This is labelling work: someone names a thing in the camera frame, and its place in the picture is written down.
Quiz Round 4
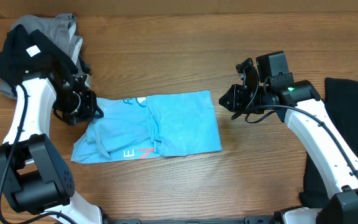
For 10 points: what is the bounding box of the black cloth pile right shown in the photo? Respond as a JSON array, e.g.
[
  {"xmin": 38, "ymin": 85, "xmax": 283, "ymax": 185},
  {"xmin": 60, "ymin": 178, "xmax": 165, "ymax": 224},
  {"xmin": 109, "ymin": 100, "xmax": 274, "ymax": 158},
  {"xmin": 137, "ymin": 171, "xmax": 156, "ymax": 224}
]
[{"xmin": 299, "ymin": 78, "xmax": 358, "ymax": 208}]

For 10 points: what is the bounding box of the black folded shirt with tag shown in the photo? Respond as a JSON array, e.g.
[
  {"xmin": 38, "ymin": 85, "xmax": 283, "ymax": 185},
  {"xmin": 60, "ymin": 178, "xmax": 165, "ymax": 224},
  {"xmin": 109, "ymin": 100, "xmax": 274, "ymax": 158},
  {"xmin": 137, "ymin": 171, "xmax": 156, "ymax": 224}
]
[{"xmin": 0, "ymin": 25, "xmax": 81, "ymax": 96}]

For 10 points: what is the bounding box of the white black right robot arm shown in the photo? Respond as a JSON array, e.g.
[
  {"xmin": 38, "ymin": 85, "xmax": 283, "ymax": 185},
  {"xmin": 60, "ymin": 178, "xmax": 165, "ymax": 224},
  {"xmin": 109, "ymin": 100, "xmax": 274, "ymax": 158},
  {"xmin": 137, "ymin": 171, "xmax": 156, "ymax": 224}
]
[{"xmin": 219, "ymin": 52, "xmax": 358, "ymax": 223}]

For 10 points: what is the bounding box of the light blue printed t-shirt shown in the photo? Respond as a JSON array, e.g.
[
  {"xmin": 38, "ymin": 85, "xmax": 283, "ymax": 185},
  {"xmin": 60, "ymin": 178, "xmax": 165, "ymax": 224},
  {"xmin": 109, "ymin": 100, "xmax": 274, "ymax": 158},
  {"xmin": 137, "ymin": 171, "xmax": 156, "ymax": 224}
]
[{"xmin": 71, "ymin": 90, "xmax": 223, "ymax": 164}]

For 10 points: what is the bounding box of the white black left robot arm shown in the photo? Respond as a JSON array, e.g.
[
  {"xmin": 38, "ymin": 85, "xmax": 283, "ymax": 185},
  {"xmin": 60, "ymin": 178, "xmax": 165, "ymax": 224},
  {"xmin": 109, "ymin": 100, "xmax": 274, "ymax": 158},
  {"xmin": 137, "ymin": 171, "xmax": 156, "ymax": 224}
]
[{"xmin": 0, "ymin": 78, "xmax": 112, "ymax": 223}]

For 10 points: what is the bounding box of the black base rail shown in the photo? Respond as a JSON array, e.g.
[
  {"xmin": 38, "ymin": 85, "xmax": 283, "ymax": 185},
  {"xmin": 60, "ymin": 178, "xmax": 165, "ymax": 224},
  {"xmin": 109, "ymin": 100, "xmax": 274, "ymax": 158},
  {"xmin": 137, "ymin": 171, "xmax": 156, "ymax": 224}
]
[{"xmin": 111, "ymin": 215, "xmax": 275, "ymax": 224}]

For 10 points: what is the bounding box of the grey folded shirt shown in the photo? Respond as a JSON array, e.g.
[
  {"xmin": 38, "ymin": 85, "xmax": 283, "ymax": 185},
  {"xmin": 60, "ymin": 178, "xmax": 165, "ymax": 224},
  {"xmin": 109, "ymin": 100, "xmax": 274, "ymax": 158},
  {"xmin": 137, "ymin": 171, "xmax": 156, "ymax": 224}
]
[{"xmin": 0, "ymin": 14, "xmax": 90, "ymax": 99}]

